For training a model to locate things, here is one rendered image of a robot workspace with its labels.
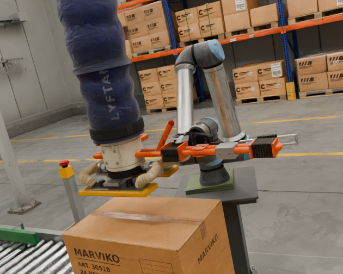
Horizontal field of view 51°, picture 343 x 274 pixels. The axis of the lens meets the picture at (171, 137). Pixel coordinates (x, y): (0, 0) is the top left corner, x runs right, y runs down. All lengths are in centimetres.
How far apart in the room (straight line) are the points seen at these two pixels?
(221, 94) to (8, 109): 1072
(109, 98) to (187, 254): 65
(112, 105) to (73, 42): 27
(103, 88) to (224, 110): 84
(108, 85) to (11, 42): 1152
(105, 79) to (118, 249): 67
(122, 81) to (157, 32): 816
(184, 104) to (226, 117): 32
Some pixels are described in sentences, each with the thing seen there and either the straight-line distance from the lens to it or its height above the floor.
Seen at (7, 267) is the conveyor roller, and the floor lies 54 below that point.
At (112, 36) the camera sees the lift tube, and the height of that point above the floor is 171.
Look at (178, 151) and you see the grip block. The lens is 134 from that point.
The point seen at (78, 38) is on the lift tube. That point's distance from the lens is 138.
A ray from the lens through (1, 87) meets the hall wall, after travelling 1231.
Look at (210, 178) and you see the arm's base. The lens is 219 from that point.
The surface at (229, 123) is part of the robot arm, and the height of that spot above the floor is 115.
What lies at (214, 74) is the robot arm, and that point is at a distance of 194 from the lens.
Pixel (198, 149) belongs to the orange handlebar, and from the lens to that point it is 131.
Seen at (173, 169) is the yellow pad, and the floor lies 113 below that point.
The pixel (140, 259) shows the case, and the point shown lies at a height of 88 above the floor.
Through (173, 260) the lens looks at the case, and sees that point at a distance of 136.
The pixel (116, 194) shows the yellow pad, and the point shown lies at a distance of 144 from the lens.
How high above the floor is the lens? 162
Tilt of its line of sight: 14 degrees down
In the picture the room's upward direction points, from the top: 12 degrees counter-clockwise
